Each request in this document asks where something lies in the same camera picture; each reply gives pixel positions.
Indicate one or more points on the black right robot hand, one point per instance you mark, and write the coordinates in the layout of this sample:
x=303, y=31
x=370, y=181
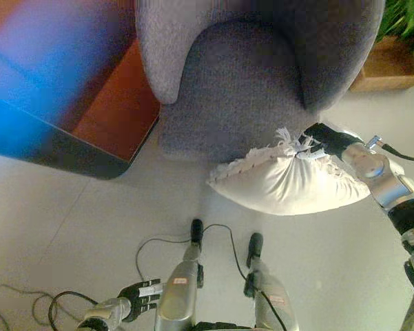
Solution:
x=332, y=139

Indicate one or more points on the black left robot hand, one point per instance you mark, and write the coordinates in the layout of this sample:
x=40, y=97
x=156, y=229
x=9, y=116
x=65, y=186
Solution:
x=143, y=298

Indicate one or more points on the white fringed pillow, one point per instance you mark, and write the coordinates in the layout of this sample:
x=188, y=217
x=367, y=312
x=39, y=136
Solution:
x=296, y=186

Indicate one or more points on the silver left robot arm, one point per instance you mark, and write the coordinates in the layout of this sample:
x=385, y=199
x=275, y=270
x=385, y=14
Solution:
x=105, y=315

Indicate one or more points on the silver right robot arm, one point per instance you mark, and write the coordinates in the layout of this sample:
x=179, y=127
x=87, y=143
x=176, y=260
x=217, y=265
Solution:
x=396, y=193

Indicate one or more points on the silver left robot leg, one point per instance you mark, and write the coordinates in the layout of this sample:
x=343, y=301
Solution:
x=179, y=293

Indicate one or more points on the silver robot leg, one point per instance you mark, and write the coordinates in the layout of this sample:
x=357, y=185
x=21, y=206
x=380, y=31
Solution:
x=270, y=296
x=179, y=293

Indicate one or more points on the wooden planter box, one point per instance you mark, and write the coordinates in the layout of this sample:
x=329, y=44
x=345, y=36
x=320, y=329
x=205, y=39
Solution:
x=389, y=72

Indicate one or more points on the grey fabric armchair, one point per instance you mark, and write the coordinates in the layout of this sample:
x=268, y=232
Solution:
x=241, y=86

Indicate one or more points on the silver right robot leg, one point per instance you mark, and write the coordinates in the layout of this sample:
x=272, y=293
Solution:
x=270, y=296

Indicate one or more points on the green leafy potted plant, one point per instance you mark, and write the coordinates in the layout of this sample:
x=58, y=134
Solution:
x=404, y=20

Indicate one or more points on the brown wooden table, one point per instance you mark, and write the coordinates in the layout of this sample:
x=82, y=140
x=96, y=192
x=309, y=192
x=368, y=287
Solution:
x=48, y=86

